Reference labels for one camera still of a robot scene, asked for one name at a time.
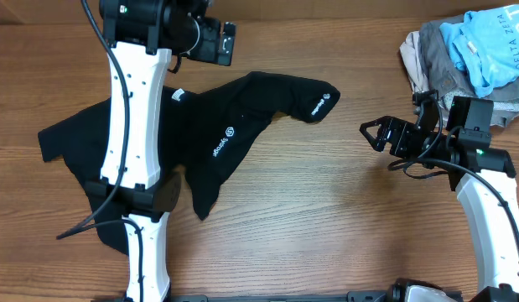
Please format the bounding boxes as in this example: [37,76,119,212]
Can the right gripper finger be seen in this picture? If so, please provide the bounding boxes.
[359,116,392,144]
[371,133,395,152]

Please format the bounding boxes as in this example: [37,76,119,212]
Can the black t-shirt with logo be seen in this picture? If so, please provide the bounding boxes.
[37,70,341,256]

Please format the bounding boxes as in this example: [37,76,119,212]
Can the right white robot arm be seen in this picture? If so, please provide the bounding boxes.
[360,91,519,301]

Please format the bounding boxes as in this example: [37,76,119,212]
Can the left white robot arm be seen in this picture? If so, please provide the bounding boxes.
[80,0,236,301]

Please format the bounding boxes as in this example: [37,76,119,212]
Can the white patterned folded cloth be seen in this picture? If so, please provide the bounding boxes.
[439,88,519,112]

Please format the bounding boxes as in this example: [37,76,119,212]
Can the grey folded shorts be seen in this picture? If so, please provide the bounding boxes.
[419,15,519,127]

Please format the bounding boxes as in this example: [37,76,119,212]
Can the beige folded garment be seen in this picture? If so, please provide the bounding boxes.
[399,31,429,93]

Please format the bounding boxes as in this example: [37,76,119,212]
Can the light blue printed t-shirt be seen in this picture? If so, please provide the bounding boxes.
[439,4,519,98]

